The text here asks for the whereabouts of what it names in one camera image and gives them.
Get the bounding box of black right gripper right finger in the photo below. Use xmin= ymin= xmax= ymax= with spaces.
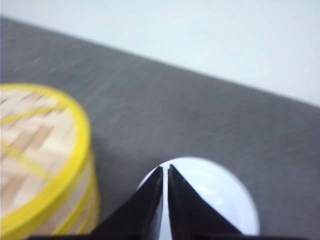
xmin=168 ymin=164 xmax=244 ymax=237

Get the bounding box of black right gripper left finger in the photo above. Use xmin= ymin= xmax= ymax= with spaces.
xmin=91 ymin=166 xmax=163 ymax=237

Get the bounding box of bamboo steamer basket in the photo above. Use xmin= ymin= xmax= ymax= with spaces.
xmin=52 ymin=150 xmax=100 ymax=235

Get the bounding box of woven bamboo steamer lid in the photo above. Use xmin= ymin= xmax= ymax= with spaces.
xmin=0 ymin=83 xmax=91 ymax=240

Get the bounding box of white plate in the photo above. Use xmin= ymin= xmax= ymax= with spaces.
xmin=147 ymin=156 xmax=260 ymax=240

